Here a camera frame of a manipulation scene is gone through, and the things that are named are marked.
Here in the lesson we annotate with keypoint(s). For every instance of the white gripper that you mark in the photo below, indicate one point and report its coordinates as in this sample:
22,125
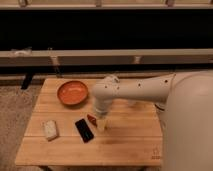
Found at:
101,107

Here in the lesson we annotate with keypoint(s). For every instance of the orange ceramic bowl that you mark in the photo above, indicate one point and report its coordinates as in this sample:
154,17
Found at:
72,92

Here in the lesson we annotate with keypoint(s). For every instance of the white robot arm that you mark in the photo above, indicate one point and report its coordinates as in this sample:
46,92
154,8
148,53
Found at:
185,104

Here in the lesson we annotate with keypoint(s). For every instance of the small red brown object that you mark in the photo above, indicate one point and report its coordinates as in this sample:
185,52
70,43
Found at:
92,120

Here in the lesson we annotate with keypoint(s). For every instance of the black smartphone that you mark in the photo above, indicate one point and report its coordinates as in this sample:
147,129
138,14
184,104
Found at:
84,130

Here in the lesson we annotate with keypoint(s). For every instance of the wooden table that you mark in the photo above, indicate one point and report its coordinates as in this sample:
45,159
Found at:
59,135

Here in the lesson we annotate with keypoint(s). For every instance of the white rectangular sponge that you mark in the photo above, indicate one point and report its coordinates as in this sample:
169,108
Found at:
50,130

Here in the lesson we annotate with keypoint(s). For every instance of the long metal rail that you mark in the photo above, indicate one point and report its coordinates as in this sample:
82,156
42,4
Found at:
20,58

